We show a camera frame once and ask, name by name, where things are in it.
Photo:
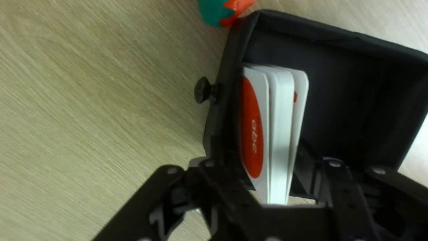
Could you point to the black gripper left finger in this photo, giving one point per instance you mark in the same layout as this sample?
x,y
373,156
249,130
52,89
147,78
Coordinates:
x,y
178,205

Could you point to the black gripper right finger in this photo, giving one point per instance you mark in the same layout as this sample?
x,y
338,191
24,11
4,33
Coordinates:
x,y
369,205

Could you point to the black fabric box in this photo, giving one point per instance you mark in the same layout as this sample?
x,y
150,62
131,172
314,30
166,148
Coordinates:
x,y
356,98

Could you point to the red strawberry toy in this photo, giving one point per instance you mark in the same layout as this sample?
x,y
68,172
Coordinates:
x,y
218,11

